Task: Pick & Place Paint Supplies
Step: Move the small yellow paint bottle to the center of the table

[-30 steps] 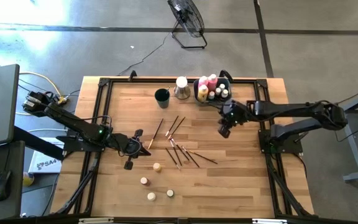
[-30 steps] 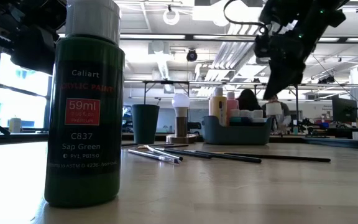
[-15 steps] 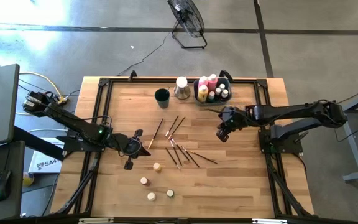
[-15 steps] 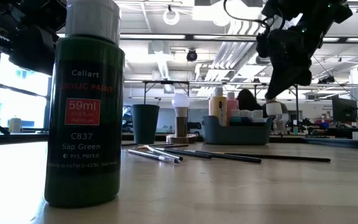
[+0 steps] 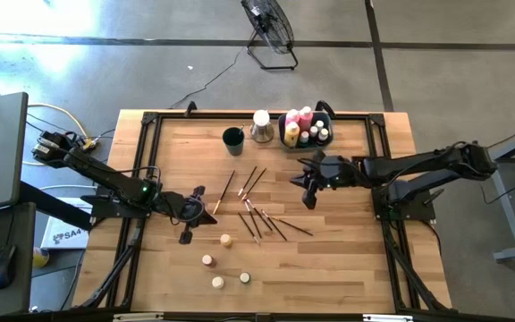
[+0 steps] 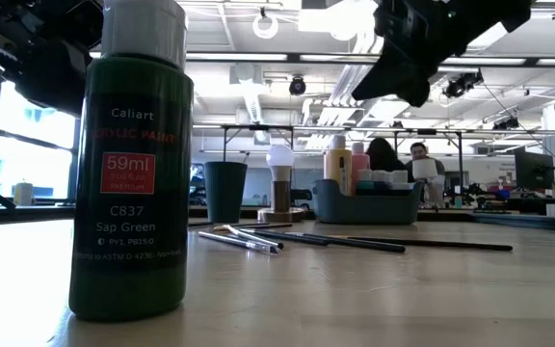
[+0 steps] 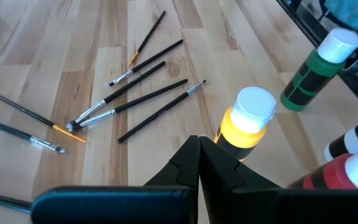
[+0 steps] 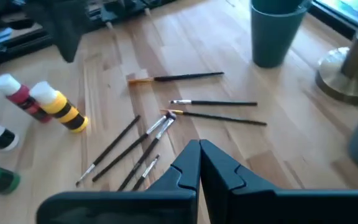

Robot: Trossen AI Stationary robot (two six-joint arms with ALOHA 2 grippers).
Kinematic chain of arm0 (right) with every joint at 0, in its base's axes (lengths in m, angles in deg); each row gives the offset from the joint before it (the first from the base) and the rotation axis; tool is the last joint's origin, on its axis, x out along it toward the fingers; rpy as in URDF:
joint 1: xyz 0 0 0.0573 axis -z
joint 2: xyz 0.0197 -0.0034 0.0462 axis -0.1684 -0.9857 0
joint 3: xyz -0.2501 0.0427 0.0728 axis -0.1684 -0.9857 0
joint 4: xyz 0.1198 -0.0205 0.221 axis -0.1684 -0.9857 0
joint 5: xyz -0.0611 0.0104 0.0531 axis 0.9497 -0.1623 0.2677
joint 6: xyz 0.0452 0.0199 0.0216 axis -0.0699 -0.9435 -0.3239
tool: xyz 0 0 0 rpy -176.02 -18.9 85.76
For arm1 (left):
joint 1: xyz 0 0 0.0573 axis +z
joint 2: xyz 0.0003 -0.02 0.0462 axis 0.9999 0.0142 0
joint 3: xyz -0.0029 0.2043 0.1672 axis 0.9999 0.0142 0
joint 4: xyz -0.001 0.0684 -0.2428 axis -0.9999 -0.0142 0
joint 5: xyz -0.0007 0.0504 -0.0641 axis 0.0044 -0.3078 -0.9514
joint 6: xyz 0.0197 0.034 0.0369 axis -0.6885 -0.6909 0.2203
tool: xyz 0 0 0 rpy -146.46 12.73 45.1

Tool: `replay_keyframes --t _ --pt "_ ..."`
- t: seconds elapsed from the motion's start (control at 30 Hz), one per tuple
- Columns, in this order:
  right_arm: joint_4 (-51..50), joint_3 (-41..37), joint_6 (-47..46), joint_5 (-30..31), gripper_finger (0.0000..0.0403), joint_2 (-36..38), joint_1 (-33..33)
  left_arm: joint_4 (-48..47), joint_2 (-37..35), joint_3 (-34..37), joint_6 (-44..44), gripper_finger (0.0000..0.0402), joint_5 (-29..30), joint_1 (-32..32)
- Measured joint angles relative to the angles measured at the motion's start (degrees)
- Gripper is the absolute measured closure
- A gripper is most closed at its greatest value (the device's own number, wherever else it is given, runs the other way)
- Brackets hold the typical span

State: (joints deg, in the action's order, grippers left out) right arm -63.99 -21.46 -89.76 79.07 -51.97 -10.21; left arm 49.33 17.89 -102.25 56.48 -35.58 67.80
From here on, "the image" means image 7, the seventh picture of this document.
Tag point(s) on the small yellow paint bottle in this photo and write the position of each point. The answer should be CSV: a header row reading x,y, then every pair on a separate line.
x,y
253,109

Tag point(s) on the pale blue plastic sheet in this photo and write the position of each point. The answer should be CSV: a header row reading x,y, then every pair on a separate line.
x,y
353,14

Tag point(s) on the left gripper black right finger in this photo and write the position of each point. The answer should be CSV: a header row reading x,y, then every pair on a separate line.
x,y
219,177

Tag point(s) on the small red paint bottle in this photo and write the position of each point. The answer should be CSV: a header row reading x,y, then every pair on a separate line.
x,y
331,174

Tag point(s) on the small white paint bottle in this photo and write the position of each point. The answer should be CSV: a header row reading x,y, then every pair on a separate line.
x,y
350,141

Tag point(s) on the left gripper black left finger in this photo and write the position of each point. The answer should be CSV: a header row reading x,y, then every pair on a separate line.
x,y
185,174

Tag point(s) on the small black table camera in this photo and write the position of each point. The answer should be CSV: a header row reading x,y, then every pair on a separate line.
x,y
357,59

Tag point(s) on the small green paint bottle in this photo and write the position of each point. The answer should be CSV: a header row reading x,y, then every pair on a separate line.
x,y
309,77

